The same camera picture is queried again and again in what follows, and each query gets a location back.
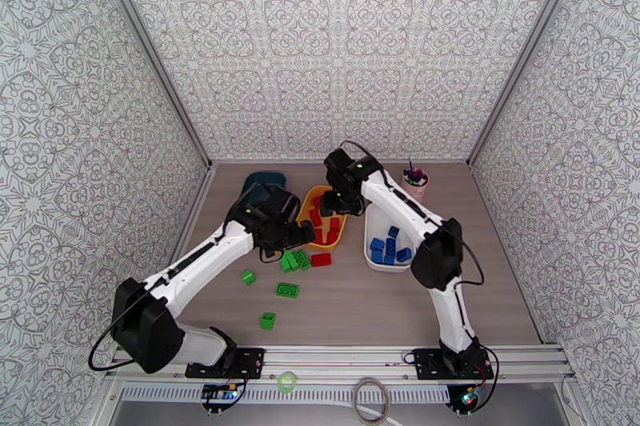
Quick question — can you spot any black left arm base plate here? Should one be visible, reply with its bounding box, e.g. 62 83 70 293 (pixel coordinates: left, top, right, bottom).
185 347 266 380

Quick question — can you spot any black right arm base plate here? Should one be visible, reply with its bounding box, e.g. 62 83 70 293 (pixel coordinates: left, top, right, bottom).
414 347 495 382

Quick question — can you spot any aluminium frame post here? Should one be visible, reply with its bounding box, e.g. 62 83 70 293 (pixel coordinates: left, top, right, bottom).
465 0 595 166
83 0 215 170

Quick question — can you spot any white hose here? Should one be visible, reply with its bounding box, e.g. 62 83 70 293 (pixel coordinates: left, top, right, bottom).
345 401 403 426

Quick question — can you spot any aluminium mounting rail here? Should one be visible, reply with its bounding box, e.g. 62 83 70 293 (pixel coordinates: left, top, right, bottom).
105 341 574 383

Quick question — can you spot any grey coiled cable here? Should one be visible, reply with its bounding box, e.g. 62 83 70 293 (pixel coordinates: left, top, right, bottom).
352 377 391 423

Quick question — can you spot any white slotted cable duct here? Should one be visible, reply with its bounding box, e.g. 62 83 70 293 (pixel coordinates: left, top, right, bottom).
119 385 454 404

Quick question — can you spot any white plastic container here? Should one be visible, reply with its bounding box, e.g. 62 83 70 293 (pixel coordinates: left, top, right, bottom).
363 201 416 273

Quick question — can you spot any pink pen cup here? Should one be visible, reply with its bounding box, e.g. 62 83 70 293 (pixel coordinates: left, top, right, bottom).
402 170 430 205

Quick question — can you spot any dark teal plastic container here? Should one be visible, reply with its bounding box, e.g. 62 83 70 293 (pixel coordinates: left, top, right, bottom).
242 170 290 206

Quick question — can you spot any yellow plastic container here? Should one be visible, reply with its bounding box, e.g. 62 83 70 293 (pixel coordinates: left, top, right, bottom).
295 185 350 253

